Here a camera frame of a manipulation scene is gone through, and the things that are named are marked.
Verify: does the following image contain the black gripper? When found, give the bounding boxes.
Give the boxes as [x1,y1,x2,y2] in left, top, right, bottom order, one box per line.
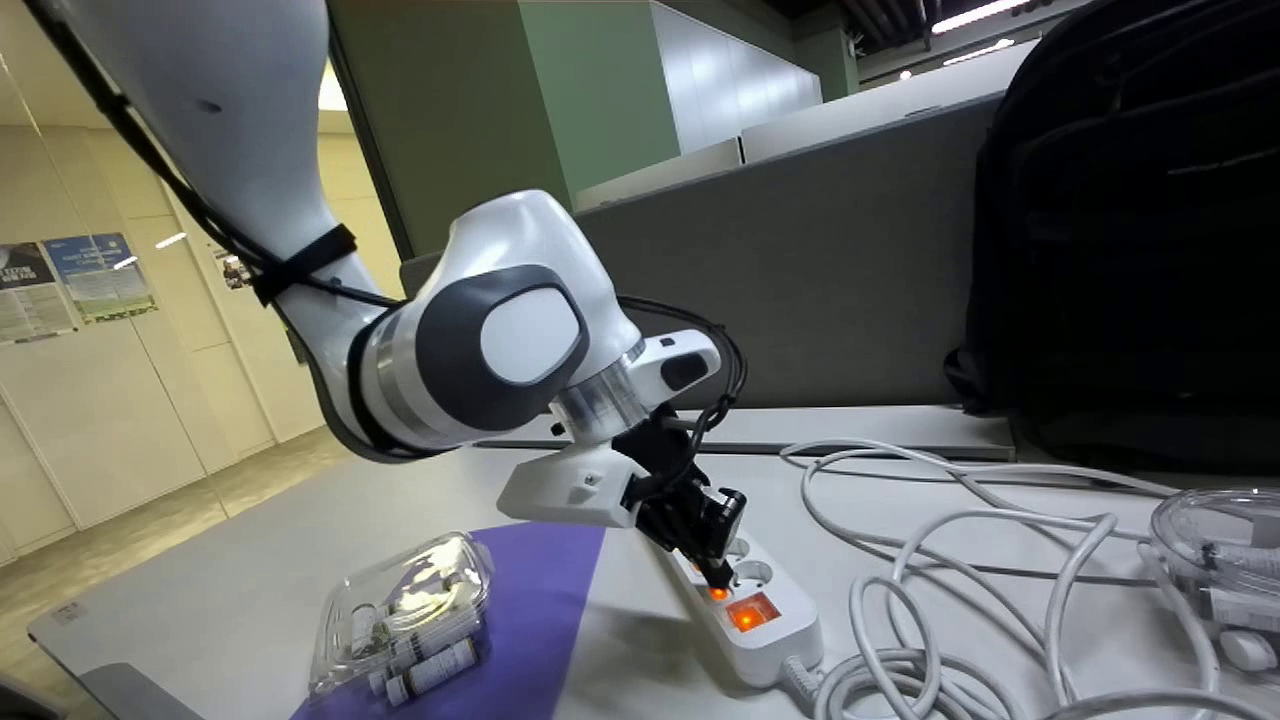
[612,403,753,591]

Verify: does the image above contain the white power strip orange switches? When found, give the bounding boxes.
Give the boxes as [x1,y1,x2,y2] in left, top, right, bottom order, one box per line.
[497,445,834,694]

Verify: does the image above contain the purple mat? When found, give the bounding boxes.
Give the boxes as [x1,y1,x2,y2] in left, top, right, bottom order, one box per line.
[288,519,612,720]

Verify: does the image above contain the grey desk partition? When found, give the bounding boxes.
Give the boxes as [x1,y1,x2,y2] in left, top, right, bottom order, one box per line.
[570,37,1038,414]

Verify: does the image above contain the clear plastic container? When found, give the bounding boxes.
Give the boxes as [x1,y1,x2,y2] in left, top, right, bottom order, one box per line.
[304,529,500,713]

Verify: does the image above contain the green pillar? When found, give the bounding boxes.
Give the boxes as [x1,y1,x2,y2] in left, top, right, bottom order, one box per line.
[324,0,683,276]

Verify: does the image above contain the black backpack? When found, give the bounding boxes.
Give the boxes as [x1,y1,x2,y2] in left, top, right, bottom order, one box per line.
[942,0,1280,481]

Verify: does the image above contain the white power strip cable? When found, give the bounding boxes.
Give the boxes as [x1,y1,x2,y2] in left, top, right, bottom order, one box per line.
[778,583,1016,720]

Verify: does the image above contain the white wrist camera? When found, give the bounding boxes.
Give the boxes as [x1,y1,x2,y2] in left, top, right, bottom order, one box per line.
[619,328,723,407]

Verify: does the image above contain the white tangled cable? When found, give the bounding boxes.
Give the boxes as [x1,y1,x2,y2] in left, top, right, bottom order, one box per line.
[778,438,1280,720]

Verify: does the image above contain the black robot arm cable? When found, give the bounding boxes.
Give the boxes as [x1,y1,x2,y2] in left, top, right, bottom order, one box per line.
[23,0,408,312]

